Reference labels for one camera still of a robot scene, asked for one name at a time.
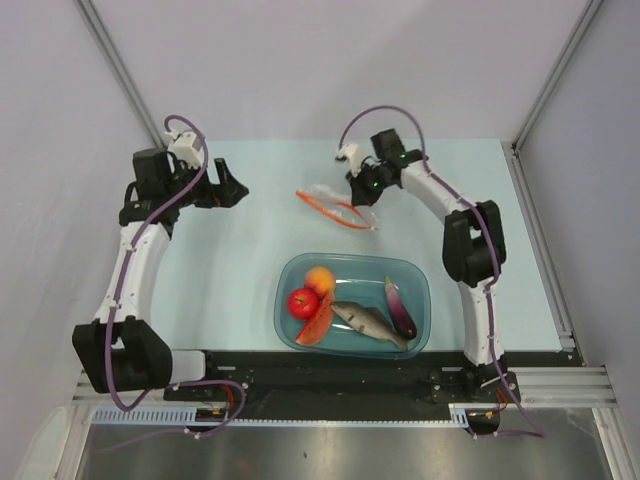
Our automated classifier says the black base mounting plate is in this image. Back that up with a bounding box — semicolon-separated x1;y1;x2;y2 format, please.
163;347;522;435

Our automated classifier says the grey toy fish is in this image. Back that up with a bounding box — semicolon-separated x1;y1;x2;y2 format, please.
332;301;409;352

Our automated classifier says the orange toy peach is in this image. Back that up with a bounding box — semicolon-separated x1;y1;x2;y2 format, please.
304;266;336;297

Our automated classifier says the purple toy eggplant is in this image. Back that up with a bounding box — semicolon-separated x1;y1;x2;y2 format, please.
385;277;417;340

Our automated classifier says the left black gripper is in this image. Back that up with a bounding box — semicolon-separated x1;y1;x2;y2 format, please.
165;158;248;209

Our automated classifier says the right aluminium corner post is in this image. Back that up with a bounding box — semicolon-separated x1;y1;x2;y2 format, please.
511;0;607;153

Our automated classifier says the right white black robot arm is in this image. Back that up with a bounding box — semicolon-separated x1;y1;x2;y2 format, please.
336;129;508;401

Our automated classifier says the aluminium corner post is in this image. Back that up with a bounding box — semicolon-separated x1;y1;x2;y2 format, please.
511;0;607;153
73;0;163;147

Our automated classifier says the blue transparent plastic tub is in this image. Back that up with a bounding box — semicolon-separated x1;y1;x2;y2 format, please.
274;253;431;360

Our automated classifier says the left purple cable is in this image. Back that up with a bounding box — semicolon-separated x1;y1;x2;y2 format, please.
94;115;247;451

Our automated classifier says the toy watermelon slice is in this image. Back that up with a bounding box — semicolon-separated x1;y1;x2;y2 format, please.
295;290;335;346

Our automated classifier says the clear orange zip top bag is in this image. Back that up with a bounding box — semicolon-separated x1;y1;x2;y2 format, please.
295;184;378;231

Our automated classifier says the left aluminium corner post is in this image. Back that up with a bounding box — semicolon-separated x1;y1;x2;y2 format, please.
73;0;163;147

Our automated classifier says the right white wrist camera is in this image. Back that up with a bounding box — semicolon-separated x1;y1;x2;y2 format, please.
335;143;365;177

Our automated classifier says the red toy apple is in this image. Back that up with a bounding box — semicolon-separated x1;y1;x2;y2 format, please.
287;287;320;321

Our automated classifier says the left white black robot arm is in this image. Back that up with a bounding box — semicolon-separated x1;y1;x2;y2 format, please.
72;148;249;400

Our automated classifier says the white slotted cable duct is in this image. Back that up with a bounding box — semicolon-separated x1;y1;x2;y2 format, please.
91;406;469;428

